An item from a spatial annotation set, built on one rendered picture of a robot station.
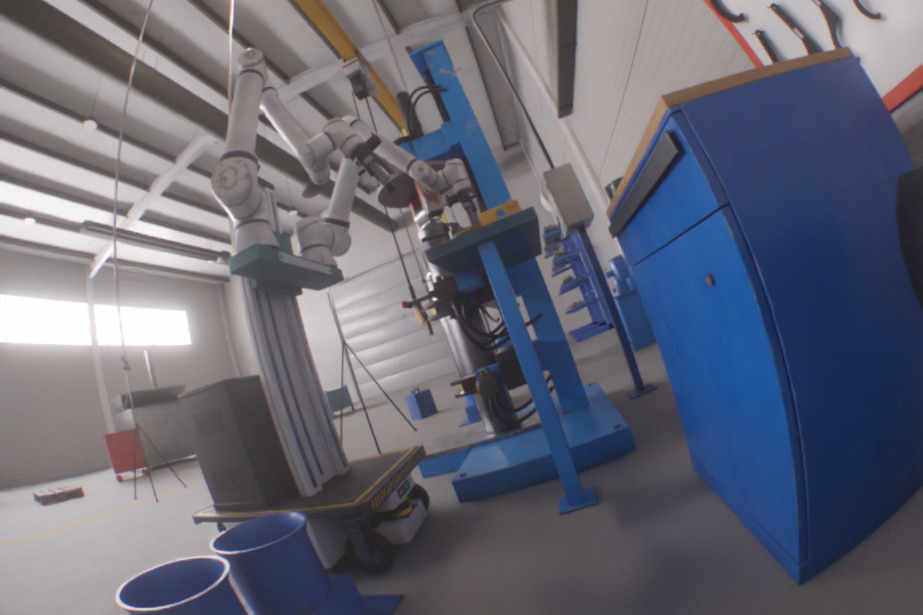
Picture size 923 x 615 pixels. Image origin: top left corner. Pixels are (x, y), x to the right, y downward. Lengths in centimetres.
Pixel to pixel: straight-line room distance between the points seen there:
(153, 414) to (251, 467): 773
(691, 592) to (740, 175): 83
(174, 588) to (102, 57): 610
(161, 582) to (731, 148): 147
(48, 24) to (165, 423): 761
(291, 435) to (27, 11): 589
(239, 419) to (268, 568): 70
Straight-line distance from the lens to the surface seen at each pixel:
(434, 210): 229
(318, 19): 412
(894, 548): 97
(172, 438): 937
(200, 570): 111
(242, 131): 151
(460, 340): 229
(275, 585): 109
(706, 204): 65
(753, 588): 94
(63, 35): 629
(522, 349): 131
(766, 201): 67
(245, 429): 159
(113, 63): 647
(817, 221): 72
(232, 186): 136
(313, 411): 177
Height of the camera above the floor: 69
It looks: 11 degrees up
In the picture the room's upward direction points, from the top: 20 degrees counter-clockwise
